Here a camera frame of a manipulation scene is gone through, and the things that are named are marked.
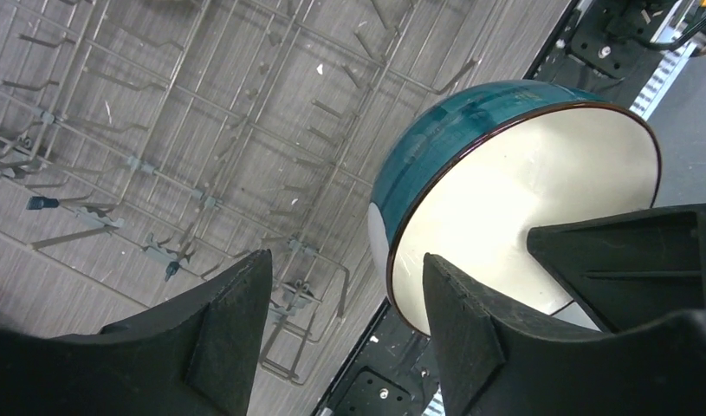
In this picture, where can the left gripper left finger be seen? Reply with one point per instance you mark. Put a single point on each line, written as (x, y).
(195, 354)

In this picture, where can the grey wire dish rack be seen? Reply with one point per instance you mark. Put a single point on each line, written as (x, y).
(147, 145)

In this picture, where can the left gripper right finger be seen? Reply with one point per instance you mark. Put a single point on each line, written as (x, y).
(497, 356)

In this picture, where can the teal and white bowl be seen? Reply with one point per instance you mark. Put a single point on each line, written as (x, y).
(470, 177)

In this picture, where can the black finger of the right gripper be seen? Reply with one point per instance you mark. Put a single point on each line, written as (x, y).
(629, 269)

